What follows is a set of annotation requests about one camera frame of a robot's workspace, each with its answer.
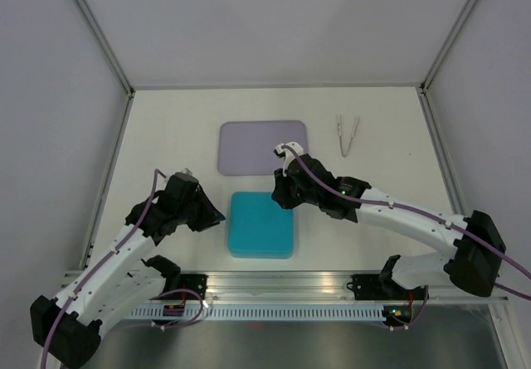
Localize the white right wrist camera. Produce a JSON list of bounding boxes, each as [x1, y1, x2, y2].
[[274, 142, 304, 177]]

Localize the right aluminium frame post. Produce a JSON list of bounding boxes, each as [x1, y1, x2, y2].
[[416, 0, 481, 214]]

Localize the white metal tweezers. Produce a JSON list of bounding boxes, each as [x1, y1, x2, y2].
[[336, 114, 360, 158]]

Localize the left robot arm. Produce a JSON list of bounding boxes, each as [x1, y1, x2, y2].
[[30, 170, 225, 368]]

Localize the teal chocolate box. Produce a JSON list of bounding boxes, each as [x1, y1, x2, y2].
[[228, 245, 295, 260]]

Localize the lilac plastic tray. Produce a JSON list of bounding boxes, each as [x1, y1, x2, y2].
[[217, 120, 309, 176]]

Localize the aluminium frame post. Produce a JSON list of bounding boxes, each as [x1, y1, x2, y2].
[[72, 0, 134, 138], [416, 0, 481, 214]]

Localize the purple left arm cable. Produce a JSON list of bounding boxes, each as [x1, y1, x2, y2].
[[39, 168, 169, 369]]

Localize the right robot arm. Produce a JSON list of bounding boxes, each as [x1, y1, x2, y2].
[[272, 152, 506, 299]]

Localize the teal box lid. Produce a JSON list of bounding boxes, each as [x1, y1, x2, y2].
[[227, 192, 295, 248]]

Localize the aluminium mounting rail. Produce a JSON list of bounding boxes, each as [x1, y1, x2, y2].
[[53, 267, 509, 303]]

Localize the white slotted cable duct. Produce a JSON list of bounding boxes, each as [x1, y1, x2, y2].
[[127, 304, 385, 322]]

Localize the left aluminium frame post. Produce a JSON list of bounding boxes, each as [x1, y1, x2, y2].
[[72, 0, 134, 138]]

